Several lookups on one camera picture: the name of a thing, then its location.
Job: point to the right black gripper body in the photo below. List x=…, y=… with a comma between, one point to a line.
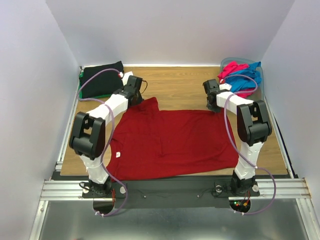
x=213, y=104

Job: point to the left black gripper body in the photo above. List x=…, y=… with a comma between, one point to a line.
x=139, y=98

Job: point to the red t-shirt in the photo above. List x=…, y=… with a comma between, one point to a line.
x=149, y=143

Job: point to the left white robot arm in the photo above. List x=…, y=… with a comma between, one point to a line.
x=92, y=132

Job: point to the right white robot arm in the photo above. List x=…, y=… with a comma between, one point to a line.
x=253, y=129

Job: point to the blue t-shirt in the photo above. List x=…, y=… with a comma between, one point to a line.
x=251, y=74

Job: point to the folded black t-shirt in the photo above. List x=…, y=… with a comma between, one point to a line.
x=116, y=67

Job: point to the pink t-shirt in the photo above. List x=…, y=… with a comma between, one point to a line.
x=238, y=83

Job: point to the grey plastic basket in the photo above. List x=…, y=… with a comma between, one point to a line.
x=258, y=92

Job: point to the folded green t-shirt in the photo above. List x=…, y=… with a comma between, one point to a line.
x=96, y=84

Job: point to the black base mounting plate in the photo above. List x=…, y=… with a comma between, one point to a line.
x=173, y=192

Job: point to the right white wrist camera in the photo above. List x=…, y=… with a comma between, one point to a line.
x=225, y=86

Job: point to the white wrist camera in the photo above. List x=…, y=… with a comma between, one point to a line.
x=125, y=76
x=225, y=86

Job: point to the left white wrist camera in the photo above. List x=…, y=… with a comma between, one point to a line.
x=125, y=76

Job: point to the aluminium frame rail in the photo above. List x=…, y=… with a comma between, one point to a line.
x=56, y=190

